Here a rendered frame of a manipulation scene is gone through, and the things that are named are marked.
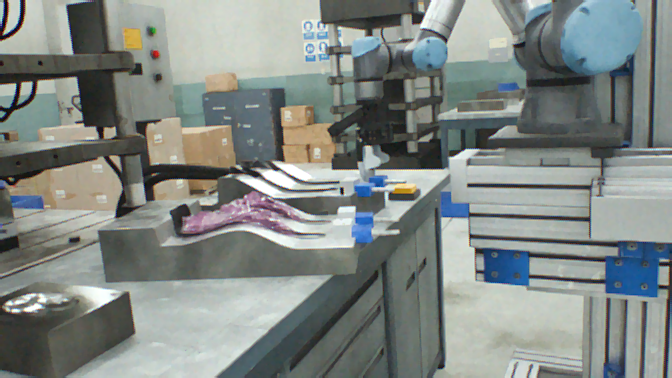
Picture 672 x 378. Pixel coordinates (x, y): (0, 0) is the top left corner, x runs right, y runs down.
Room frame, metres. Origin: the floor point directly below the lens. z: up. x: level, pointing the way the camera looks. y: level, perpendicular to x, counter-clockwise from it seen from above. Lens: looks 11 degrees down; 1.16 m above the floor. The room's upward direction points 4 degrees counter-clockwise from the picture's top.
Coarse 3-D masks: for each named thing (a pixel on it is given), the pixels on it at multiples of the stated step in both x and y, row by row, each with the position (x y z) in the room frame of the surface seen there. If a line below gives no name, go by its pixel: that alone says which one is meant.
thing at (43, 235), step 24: (24, 216) 1.89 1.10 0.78; (48, 216) 1.84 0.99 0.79; (72, 216) 1.81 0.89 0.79; (96, 216) 1.79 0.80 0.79; (24, 240) 1.53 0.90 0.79; (48, 240) 1.52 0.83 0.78; (72, 240) 1.46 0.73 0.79; (96, 240) 1.48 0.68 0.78; (0, 264) 1.30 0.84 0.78; (24, 264) 1.29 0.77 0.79
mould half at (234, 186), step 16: (224, 176) 1.48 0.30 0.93; (240, 176) 1.46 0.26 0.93; (272, 176) 1.53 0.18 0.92; (304, 176) 1.62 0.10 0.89; (224, 192) 1.45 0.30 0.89; (240, 192) 1.43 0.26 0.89; (272, 192) 1.42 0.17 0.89; (304, 192) 1.42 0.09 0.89; (320, 192) 1.39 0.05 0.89; (336, 192) 1.36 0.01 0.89; (352, 192) 1.34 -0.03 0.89; (384, 192) 1.55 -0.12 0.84; (208, 208) 1.47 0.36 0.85; (304, 208) 1.36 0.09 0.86; (320, 208) 1.34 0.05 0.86; (336, 208) 1.33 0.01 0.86; (368, 208) 1.42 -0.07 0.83; (384, 208) 1.54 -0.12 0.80
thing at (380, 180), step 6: (366, 174) 1.46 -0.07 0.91; (372, 174) 1.49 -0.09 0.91; (360, 180) 1.46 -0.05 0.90; (366, 180) 1.46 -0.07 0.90; (372, 180) 1.45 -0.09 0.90; (378, 180) 1.45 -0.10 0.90; (384, 180) 1.45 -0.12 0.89; (390, 180) 1.45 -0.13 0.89; (396, 180) 1.45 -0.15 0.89; (402, 180) 1.44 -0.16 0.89; (378, 186) 1.45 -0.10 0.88; (384, 186) 1.45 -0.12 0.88
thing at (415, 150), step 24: (336, 0) 5.54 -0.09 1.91; (360, 0) 5.45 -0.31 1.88; (384, 0) 5.36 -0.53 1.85; (408, 0) 5.27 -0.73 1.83; (336, 24) 5.64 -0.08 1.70; (360, 24) 6.01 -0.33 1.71; (384, 24) 6.18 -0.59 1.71; (408, 24) 5.34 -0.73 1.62; (336, 48) 5.59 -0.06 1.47; (336, 72) 5.63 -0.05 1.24; (432, 72) 5.96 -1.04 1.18; (336, 96) 5.63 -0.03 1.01; (384, 96) 6.74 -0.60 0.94; (408, 96) 5.34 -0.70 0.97; (432, 96) 6.28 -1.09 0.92; (336, 120) 5.64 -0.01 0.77; (408, 120) 5.34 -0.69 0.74; (432, 120) 6.32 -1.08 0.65; (336, 144) 5.65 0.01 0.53; (384, 144) 5.86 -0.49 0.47; (408, 144) 5.35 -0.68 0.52; (432, 144) 6.15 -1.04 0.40; (336, 168) 5.59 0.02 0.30; (384, 168) 5.39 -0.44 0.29; (408, 168) 5.30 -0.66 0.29; (432, 168) 5.67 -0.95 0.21
